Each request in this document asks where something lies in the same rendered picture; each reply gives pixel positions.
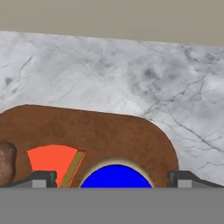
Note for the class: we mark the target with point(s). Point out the orange cheese wedge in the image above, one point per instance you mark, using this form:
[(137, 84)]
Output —
[(52, 159)]

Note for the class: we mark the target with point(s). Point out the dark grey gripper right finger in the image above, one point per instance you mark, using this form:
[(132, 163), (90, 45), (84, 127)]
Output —
[(180, 176)]

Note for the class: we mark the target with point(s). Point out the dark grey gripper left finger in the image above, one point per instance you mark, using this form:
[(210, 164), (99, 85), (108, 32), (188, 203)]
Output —
[(43, 176)]

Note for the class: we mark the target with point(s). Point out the blue-capped condiment bottle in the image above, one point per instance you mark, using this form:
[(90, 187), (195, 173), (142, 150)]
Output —
[(116, 178)]

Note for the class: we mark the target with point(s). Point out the brown wooden cutting board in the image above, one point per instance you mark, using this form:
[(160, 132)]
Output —
[(96, 137)]

